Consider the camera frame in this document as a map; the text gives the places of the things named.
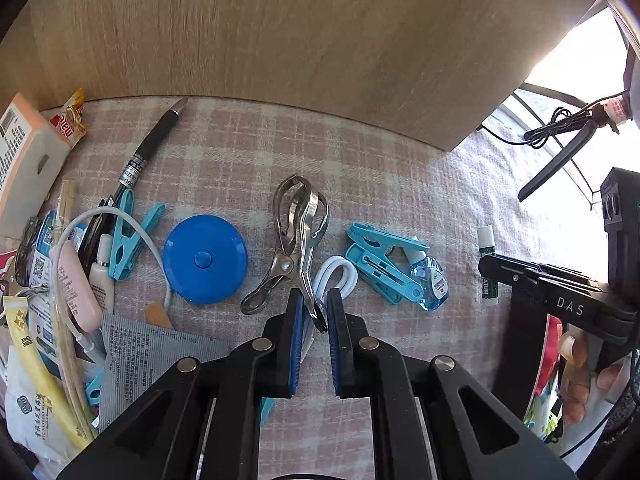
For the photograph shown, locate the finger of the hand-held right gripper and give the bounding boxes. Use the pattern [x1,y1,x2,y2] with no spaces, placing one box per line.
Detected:
[477,254,604,294]
[481,272,639,344]

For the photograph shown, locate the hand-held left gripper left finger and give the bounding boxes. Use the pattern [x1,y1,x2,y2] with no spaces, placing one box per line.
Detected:
[56,286,308,480]

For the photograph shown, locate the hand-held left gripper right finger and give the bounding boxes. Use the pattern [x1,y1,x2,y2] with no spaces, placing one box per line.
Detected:
[326,288,579,480]

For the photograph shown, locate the black storage tray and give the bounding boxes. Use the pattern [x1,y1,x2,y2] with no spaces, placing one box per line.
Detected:
[491,285,566,426]

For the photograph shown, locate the silver hole punch pliers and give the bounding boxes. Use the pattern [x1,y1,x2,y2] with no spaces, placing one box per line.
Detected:
[240,174,331,333]

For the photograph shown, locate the plaid cloth covered desktop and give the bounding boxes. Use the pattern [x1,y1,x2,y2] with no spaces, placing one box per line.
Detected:
[0,95,640,480]

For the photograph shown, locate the person's right hand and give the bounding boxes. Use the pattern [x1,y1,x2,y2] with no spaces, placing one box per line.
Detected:
[558,332,627,425]

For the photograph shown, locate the red white packet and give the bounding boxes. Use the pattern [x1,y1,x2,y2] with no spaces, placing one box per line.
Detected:
[532,315,563,411]

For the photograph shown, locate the green white glue stick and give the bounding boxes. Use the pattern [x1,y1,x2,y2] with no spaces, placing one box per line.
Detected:
[476,225,501,306]

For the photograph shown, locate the blue correction tape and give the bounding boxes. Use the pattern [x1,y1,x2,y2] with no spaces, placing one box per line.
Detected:
[407,250,450,312]

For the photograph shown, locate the black tripod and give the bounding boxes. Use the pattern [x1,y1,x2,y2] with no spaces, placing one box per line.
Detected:
[517,87,631,203]

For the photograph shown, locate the yellow-green mesh item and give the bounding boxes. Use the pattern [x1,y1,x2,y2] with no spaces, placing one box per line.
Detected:
[542,400,563,443]

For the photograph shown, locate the blue tape measure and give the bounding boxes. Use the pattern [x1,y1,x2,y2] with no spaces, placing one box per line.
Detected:
[162,215,248,306]

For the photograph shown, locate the tan adhesive bandage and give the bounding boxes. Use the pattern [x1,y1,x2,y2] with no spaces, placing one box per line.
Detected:
[144,302,175,331]

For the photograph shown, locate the grey printed packet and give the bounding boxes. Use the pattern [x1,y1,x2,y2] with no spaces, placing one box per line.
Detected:
[97,312,231,433]

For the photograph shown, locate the small white tube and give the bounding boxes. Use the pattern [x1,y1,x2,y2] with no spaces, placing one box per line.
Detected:
[89,232,117,313]

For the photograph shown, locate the pink tube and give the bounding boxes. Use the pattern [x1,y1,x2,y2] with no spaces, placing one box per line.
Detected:
[55,247,103,333]

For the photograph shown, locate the black pen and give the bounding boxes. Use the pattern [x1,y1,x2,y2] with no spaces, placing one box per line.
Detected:
[112,97,190,201]

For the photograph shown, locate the yellow printed packet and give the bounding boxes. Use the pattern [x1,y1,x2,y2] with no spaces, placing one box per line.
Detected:
[2,295,91,451]

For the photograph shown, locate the white blue printed packet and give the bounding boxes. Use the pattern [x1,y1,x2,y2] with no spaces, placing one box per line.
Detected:
[30,210,66,361]

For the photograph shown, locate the pale wooden sticks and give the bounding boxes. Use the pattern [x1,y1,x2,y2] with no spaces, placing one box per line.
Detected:
[57,180,78,221]

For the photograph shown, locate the white paper packet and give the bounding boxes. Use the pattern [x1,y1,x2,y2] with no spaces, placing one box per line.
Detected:
[0,345,88,466]

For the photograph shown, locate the wooden board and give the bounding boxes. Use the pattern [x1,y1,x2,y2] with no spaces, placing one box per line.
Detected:
[0,0,608,153]

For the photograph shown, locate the red snack packet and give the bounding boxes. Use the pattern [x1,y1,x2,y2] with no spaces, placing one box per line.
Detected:
[47,87,88,151]

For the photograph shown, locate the orange white box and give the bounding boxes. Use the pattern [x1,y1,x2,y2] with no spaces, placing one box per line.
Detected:
[0,92,73,241]

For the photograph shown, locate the white looped cable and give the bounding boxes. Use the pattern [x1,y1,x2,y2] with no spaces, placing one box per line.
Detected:
[311,255,359,306]

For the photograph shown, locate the black cable with controller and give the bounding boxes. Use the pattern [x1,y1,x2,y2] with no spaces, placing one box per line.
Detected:
[477,105,576,148]

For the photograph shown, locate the white charging cable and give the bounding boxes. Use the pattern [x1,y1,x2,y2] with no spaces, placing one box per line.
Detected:
[47,207,173,356]

